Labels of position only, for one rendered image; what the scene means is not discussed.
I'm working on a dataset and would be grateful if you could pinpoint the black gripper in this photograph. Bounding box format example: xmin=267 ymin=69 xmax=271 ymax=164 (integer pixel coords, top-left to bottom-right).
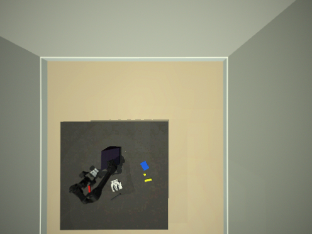
xmin=79 ymin=171 xmax=96 ymax=186

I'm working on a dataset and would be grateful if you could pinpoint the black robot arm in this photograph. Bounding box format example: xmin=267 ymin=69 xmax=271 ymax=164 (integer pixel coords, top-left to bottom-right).
xmin=69 ymin=159 xmax=118 ymax=204

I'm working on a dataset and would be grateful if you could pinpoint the blue flat plate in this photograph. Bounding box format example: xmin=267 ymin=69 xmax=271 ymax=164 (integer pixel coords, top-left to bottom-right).
xmin=141 ymin=161 xmax=149 ymax=170

